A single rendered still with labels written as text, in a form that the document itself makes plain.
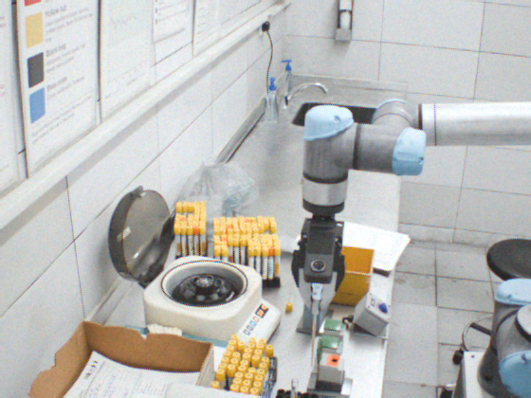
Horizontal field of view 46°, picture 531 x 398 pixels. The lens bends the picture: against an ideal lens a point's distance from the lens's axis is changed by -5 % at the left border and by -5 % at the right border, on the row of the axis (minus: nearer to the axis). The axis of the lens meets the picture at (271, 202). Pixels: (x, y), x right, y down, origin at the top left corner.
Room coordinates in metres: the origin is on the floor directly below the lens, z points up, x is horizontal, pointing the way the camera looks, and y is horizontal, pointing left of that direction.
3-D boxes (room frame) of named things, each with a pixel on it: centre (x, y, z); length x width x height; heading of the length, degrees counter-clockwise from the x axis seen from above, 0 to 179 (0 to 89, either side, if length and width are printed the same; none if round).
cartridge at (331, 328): (1.20, -0.15, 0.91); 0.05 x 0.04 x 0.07; 79
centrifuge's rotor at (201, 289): (1.28, 0.15, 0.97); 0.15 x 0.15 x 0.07
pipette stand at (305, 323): (1.30, -0.11, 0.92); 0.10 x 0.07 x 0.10; 164
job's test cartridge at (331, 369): (1.06, -0.13, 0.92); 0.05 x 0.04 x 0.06; 77
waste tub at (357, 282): (1.44, -0.19, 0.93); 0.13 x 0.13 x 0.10; 78
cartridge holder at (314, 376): (1.06, -0.13, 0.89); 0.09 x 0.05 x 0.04; 77
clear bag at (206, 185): (1.81, 0.21, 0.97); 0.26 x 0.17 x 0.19; 3
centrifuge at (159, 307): (1.27, 0.13, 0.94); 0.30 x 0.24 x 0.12; 70
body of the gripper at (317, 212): (1.00, -0.09, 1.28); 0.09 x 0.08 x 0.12; 170
